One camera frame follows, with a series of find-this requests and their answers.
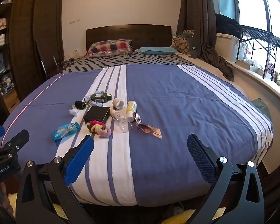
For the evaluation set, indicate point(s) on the black white patterned blanket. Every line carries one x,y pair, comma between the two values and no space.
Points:
130,61

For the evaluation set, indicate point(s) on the small grey white wrapper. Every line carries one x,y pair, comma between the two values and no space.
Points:
88,100

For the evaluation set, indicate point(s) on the white storage box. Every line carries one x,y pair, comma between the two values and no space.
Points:
227,47

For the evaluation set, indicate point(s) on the small white crumpled wrapper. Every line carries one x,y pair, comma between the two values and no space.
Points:
74,112

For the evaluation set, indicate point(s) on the plaid pillow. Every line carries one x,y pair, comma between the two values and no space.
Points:
108,47

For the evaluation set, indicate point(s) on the dark wooden wardrobe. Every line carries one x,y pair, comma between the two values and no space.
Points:
35,39

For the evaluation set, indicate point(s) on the light blue small item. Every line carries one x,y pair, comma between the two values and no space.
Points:
99,92

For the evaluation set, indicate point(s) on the white tape roll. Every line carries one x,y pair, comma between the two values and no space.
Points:
118,103

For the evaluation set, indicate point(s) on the clear plastic bottle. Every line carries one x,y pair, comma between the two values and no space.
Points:
123,122

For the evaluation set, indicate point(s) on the blue wet wipes packet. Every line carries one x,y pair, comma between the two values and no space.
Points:
65,131

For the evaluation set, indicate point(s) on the black flat box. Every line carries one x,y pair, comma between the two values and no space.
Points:
96,114

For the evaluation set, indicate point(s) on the brown patterned ribbon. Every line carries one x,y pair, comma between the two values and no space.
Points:
150,129

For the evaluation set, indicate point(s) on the white slipper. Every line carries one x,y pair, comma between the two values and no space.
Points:
175,210

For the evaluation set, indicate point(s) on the cardboard boxes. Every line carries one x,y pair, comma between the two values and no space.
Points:
247,66

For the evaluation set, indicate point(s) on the black thread spool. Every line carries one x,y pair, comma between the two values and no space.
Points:
79,105

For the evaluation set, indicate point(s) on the teal pillow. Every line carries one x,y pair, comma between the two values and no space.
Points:
156,50

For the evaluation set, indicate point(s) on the patterned plush cushion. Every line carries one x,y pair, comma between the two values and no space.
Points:
183,43

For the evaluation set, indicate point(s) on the person's left hand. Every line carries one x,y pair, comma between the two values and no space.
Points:
5,199

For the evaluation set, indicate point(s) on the blue white striped bedspread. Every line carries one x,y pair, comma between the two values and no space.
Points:
177,112

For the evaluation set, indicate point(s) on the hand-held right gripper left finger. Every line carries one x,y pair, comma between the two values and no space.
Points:
80,161

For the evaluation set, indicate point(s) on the lilac pink scrunchie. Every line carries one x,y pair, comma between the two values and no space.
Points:
105,133

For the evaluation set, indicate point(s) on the dark wooden headboard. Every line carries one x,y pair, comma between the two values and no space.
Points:
128,32

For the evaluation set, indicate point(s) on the yellow bottle with white cap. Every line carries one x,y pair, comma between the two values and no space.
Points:
131,107

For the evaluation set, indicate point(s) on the black metal rack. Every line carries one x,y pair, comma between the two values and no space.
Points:
259,36

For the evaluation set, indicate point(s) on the dark green bottle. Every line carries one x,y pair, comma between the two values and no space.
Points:
102,97

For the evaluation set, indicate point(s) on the brown monkey plush toy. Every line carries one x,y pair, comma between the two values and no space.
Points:
269,68

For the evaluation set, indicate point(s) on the green cloth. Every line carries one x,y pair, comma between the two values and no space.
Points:
261,108

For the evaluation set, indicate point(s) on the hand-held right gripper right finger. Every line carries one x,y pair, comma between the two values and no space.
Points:
200,161

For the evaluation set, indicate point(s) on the red pink scrunchie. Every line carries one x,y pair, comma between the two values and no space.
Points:
95,122

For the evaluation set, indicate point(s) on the window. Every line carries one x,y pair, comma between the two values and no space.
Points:
249,2

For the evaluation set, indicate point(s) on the stack of folded clothes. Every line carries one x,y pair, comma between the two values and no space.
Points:
0,37

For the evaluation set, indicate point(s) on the metal folding chair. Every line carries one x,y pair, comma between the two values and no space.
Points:
43,63

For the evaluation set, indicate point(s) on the black garment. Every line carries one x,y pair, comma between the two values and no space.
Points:
226,24

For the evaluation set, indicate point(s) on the brown curtain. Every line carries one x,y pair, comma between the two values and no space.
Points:
200,16

